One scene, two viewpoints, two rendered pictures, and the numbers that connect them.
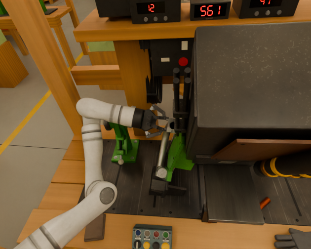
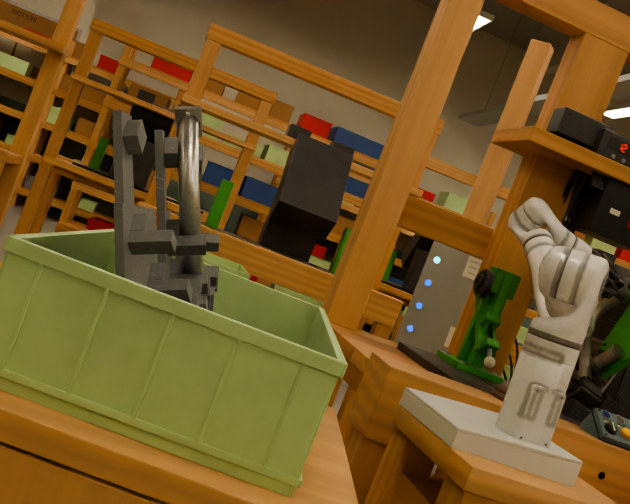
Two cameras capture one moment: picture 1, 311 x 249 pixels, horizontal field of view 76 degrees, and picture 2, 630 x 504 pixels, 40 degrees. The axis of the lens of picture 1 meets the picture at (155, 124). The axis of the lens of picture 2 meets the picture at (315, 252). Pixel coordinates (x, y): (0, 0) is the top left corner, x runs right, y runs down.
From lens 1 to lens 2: 1.96 m
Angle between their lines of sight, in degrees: 48
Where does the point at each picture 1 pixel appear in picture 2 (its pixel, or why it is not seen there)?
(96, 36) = (557, 144)
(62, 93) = (390, 214)
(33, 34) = (430, 110)
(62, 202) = not seen: hidden behind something
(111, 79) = (460, 238)
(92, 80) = (426, 224)
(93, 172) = not seen: hidden behind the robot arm
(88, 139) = (549, 243)
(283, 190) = not seen: outside the picture
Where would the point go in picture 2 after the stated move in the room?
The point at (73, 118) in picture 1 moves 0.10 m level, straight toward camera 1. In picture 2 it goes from (361, 277) to (390, 289)
